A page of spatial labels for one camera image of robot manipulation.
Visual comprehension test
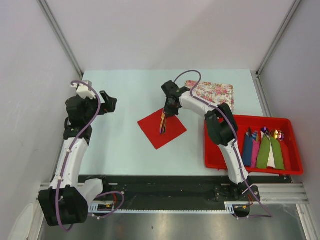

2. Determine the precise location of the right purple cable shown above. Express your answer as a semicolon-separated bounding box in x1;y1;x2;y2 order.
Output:
172;69;273;218

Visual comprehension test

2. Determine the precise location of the green napkin roll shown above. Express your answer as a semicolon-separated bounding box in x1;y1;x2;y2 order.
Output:
256;136;271;169
270;137;285;170

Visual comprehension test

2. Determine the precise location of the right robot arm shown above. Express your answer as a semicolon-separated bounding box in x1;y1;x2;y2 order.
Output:
161;80;260;202

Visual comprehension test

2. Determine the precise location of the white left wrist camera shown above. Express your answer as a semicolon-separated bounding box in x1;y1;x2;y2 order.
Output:
71;80;96;100

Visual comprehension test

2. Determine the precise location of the red paper napkin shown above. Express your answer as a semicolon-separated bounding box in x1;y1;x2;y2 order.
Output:
137;108;187;150

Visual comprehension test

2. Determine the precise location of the pink napkin roll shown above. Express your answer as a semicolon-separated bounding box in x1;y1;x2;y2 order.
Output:
251;131;260;168

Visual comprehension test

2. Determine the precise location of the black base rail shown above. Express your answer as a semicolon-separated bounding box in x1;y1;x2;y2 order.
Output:
82;174;261;211

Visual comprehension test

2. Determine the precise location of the blue napkin roll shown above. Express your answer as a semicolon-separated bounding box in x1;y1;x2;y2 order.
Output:
242;127;253;167

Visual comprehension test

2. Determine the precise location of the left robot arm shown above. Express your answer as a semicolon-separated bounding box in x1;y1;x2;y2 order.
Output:
38;90;118;227

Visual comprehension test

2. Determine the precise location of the floral cloth mat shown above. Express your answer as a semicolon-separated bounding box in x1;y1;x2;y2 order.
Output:
192;82;235;112

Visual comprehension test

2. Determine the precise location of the iridescent spoon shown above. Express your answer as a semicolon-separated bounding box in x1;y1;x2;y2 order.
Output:
271;129;285;142

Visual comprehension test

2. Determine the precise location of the white napkin roll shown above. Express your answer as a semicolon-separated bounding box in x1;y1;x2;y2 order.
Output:
265;130;276;169

